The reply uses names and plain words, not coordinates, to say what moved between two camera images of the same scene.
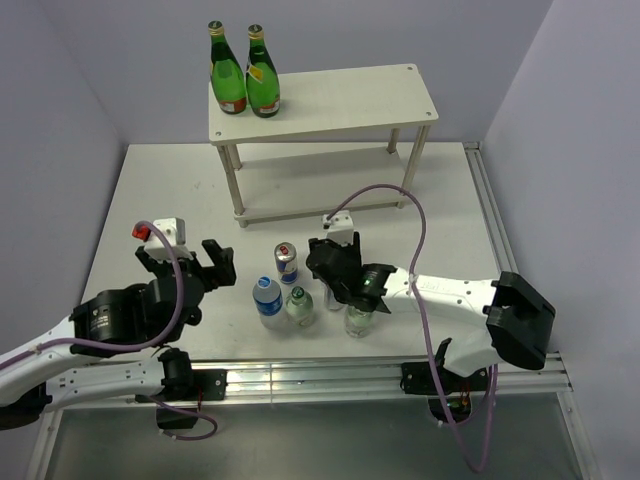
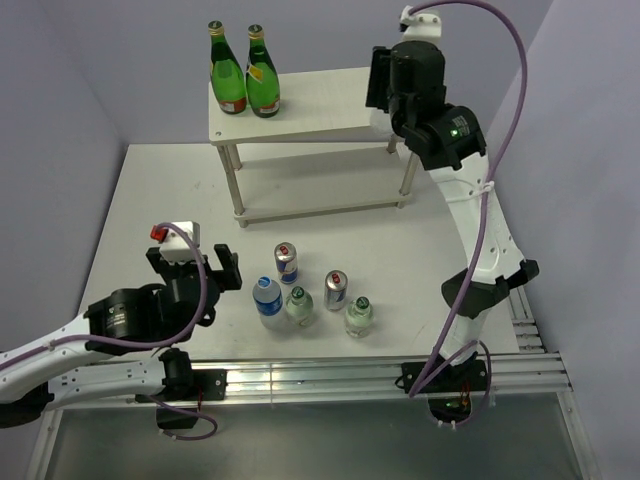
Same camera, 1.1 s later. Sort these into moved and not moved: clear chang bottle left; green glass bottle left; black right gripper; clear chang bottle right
Moved: black right gripper
Not moved: clear chang bottle right; clear chang bottle left; green glass bottle left
